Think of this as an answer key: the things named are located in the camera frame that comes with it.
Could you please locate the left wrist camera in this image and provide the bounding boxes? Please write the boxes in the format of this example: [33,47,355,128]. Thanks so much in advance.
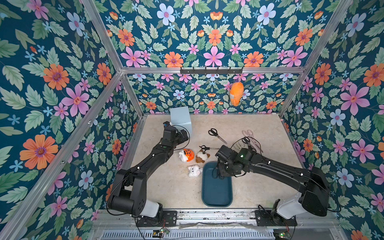
[163,121,178,142]

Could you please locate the brown dog plush toy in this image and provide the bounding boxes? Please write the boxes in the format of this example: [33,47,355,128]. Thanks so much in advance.
[196,150,210,164]

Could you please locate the orange tiger plush toy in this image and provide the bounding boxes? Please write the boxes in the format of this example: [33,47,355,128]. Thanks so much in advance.
[179,149,195,163]

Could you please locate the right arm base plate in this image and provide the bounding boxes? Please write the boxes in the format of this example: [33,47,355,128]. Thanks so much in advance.
[255,209,298,227]

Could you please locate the orange hanging plush toy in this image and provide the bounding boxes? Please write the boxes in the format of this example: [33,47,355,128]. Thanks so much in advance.
[230,82,244,107]

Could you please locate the dark teal storage tray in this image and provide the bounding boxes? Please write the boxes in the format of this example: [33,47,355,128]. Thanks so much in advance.
[202,162,233,208]

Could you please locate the cream kitchen shears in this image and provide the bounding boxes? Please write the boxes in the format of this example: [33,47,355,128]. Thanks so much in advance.
[232,140,245,152]

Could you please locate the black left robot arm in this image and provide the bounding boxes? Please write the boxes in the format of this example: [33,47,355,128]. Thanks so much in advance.
[107,126,190,219]

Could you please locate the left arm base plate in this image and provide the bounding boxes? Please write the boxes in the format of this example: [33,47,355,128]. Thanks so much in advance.
[137,211,178,228]

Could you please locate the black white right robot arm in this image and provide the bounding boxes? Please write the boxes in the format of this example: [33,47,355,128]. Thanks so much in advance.
[216,146,330,220]

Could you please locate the small black thin scissors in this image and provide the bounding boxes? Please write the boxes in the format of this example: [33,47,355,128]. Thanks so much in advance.
[200,145,219,152]

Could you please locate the white plush toy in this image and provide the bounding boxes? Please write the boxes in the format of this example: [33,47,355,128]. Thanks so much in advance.
[188,165,202,178]

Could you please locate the black wall hook rail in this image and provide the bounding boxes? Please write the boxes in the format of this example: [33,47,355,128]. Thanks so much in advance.
[180,67,244,75]

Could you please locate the white ventilation grille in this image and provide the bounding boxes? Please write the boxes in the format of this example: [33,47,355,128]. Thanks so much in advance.
[100,229,275,240]

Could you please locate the light blue box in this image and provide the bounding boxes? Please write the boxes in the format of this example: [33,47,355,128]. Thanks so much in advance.
[170,107,193,136]

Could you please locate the pink transparent scissors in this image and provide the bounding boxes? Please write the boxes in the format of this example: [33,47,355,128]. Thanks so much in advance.
[242,130,262,152]

